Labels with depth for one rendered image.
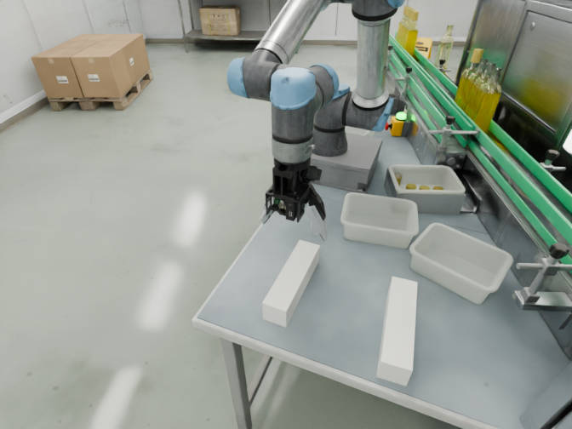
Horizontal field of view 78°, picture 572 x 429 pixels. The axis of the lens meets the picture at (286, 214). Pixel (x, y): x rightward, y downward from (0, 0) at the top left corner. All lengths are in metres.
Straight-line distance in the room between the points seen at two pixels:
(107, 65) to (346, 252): 3.70
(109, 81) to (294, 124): 3.88
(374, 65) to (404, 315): 0.68
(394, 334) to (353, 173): 0.64
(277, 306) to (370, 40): 0.72
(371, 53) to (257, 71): 0.43
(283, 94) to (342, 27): 6.68
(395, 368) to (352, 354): 0.10
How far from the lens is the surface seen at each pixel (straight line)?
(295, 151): 0.63
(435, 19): 7.57
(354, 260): 1.03
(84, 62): 4.45
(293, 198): 0.67
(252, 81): 0.74
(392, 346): 0.80
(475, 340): 0.96
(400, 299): 0.89
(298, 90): 0.59
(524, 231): 1.11
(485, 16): 2.01
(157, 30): 7.73
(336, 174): 1.29
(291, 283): 0.87
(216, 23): 6.73
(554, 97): 1.41
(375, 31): 1.05
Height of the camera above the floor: 1.47
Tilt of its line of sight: 38 degrees down
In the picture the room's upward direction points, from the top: straight up
